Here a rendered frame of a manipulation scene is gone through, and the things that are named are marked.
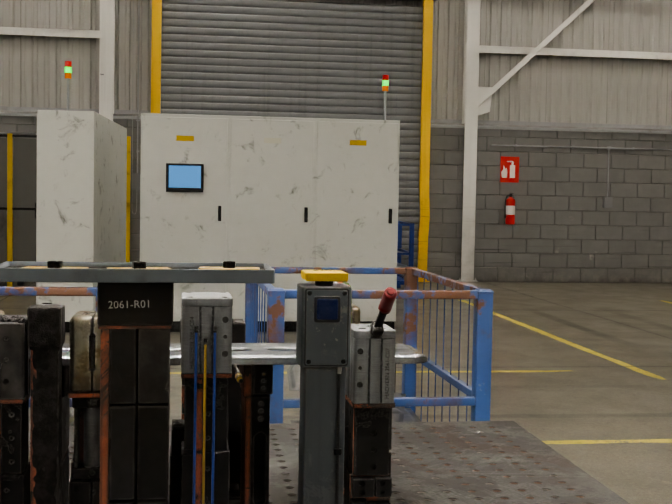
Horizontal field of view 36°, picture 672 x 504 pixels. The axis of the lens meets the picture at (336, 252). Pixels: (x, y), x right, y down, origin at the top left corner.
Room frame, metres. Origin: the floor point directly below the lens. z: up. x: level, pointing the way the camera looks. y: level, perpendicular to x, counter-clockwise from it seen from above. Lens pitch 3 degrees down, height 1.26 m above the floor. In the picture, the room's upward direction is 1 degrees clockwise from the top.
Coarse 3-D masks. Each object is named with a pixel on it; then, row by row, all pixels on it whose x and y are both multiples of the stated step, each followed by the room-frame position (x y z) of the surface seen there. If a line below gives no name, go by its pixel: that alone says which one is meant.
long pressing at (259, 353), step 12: (180, 348) 1.78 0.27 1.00; (240, 348) 1.79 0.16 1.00; (252, 348) 1.79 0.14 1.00; (264, 348) 1.79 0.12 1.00; (276, 348) 1.80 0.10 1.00; (288, 348) 1.80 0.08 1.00; (396, 348) 1.82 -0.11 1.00; (408, 348) 1.82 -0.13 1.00; (180, 360) 1.67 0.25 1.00; (240, 360) 1.68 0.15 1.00; (252, 360) 1.68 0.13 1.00; (264, 360) 1.69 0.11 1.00; (276, 360) 1.69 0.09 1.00; (288, 360) 1.69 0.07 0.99; (396, 360) 1.72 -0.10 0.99; (408, 360) 1.72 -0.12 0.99; (420, 360) 1.73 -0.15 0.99
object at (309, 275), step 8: (304, 272) 1.44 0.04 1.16; (312, 272) 1.43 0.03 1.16; (320, 272) 1.43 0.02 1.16; (328, 272) 1.44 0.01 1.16; (336, 272) 1.44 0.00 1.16; (344, 272) 1.44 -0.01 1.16; (312, 280) 1.43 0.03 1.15; (320, 280) 1.43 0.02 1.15; (328, 280) 1.43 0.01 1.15; (336, 280) 1.43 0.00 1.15; (344, 280) 1.43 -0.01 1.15
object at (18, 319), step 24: (0, 336) 1.48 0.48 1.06; (24, 336) 1.49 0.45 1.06; (0, 360) 1.48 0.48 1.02; (24, 360) 1.49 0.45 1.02; (0, 384) 1.48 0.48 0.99; (24, 384) 1.49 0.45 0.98; (0, 408) 1.49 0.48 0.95; (24, 408) 1.52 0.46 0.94; (0, 432) 1.49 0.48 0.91; (24, 432) 1.52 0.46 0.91; (0, 456) 1.49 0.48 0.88; (24, 456) 1.52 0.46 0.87; (0, 480) 1.49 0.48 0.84; (24, 480) 1.49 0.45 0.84
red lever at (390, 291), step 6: (390, 288) 1.49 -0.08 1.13; (384, 294) 1.49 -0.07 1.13; (390, 294) 1.49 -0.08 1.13; (396, 294) 1.49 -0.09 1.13; (384, 300) 1.50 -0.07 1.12; (390, 300) 1.49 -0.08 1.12; (378, 306) 1.53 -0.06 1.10; (384, 306) 1.51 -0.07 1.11; (390, 306) 1.51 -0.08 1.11; (384, 312) 1.52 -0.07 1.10; (378, 318) 1.55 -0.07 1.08; (384, 318) 1.56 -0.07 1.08; (372, 324) 1.58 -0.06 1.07; (378, 324) 1.57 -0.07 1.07; (372, 330) 1.58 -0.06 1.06; (378, 330) 1.58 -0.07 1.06; (372, 336) 1.59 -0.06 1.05; (378, 336) 1.59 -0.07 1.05
